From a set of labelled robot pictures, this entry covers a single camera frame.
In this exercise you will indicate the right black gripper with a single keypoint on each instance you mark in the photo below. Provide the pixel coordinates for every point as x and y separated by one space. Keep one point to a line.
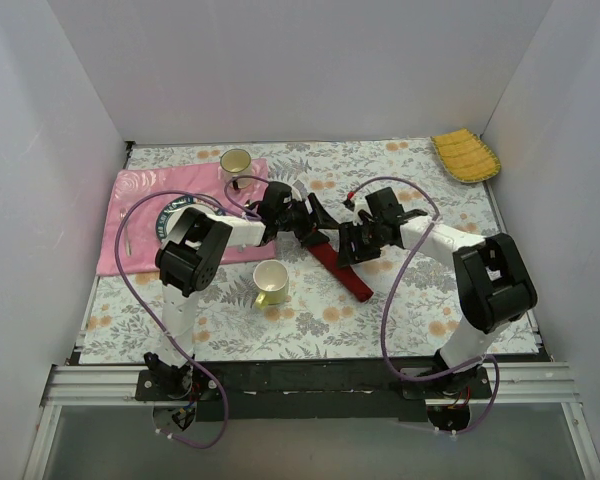
355 241

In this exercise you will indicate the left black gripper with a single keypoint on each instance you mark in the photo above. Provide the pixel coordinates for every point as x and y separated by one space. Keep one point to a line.
306 222

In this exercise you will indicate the dark red cloth napkin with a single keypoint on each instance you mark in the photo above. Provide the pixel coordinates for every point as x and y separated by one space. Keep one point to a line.
346 276

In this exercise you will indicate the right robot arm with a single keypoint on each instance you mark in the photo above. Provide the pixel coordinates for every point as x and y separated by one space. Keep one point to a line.
493 284

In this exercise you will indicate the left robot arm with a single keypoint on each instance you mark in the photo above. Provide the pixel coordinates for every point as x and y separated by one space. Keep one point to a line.
191 253

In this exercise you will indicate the yellow mug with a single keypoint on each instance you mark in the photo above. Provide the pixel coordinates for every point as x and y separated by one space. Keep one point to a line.
271 279

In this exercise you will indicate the yellow bamboo tray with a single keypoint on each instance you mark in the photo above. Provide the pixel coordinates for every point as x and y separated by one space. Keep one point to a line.
465 157

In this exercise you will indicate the white plate blue rim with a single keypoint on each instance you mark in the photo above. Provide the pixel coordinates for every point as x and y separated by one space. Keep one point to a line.
171 213

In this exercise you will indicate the pink placemat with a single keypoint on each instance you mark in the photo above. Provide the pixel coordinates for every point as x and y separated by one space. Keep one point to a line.
133 185

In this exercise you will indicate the silver fork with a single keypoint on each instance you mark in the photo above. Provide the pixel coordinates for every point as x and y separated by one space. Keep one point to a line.
127 243

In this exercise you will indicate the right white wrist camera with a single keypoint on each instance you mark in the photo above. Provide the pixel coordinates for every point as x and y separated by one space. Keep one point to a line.
359 209

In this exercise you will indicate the white mug black handle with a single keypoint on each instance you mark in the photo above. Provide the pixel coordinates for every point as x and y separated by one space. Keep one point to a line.
234 164

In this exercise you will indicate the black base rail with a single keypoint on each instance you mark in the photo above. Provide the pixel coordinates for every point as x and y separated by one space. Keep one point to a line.
301 389

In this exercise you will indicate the aluminium frame rail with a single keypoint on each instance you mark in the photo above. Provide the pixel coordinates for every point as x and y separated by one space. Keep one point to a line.
520 383

